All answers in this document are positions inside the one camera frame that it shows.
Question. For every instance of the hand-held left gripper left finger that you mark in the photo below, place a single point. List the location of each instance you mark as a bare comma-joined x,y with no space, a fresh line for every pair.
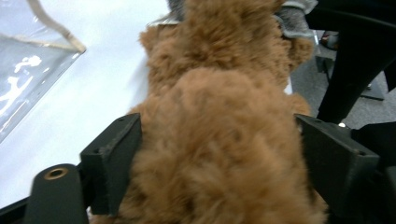
112,161

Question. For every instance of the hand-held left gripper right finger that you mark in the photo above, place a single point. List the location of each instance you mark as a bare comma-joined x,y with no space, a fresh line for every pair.
336,161

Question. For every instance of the brown teddy bear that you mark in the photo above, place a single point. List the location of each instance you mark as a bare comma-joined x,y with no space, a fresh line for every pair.
218,130

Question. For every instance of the clear plastic bag beige trim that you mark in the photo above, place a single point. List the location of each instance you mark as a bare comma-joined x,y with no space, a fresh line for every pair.
28,74

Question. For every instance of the white table sheet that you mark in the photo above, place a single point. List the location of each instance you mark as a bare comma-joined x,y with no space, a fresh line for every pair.
102,84

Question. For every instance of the black office chair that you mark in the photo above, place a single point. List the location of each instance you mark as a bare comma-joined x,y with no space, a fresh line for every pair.
358,53

